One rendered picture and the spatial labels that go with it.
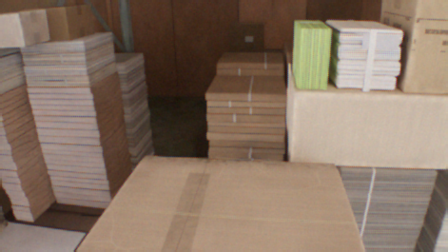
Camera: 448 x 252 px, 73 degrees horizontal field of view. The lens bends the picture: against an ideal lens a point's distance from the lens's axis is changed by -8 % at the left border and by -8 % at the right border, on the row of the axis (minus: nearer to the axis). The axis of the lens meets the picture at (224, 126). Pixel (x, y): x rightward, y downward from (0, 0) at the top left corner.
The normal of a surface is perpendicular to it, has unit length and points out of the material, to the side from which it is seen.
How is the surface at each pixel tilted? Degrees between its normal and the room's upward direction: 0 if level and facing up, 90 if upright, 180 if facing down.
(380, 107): 90
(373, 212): 90
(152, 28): 90
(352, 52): 90
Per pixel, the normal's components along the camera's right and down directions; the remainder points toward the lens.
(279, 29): -0.14, 0.39
